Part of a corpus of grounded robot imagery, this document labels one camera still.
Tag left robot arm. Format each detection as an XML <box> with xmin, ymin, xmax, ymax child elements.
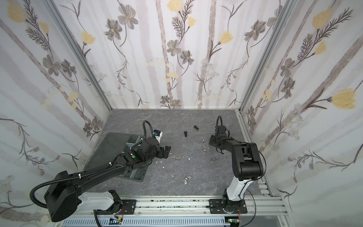
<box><xmin>29</xmin><ymin>137</ymin><xmax>172</xmax><ymax>222</ymax></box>

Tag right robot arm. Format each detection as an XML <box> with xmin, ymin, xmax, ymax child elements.
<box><xmin>209</xmin><ymin>125</ymin><xmax>264</xmax><ymax>214</ymax></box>

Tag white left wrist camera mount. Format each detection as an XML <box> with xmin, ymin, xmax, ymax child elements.
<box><xmin>153</xmin><ymin>130</ymin><xmax>163</xmax><ymax>143</ymax></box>

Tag silver wing nut near rail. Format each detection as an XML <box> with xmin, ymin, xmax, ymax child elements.
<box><xmin>183</xmin><ymin>176</ymin><xmax>191</xmax><ymax>184</ymax></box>

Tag black corrugated cable conduit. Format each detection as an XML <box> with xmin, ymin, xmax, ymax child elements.
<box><xmin>141</xmin><ymin>120</ymin><xmax>155</xmax><ymax>141</ymax></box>

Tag green compartment organizer box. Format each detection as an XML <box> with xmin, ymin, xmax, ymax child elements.
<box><xmin>84</xmin><ymin>132</ymin><xmax>151</xmax><ymax>182</ymax></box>

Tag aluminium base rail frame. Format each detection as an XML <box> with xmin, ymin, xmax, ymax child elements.
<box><xmin>53</xmin><ymin>181</ymin><xmax>287</xmax><ymax>227</ymax></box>

